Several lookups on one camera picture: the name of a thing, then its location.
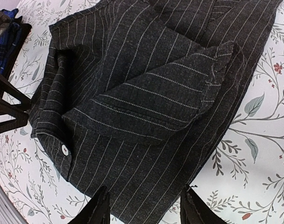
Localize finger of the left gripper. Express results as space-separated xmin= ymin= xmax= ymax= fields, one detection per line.
xmin=0 ymin=74 xmax=31 ymax=111
xmin=0 ymin=103 xmax=28 ymax=134

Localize black pinstriped long sleeve shirt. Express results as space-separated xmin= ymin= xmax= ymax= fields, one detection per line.
xmin=29 ymin=0 xmax=280 ymax=224

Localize floral patterned tablecloth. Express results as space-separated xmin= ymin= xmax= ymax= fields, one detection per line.
xmin=0 ymin=0 xmax=284 ymax=224

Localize aluminium front rail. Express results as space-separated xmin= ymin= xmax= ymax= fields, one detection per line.
xmin=0 ymin=186 xmax=27 ymax=224

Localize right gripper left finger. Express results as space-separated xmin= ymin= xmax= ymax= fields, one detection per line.
xmin=70 ymin=186 xmax=110 ymax=224

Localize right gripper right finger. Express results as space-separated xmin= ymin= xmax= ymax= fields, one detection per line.
xmin=180 ymin=185 xmax=226 ymax=224

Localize folded blue plaid shirt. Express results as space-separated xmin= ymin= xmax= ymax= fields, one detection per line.
xmin=0 ymin=8 xmax=22 ymax=74

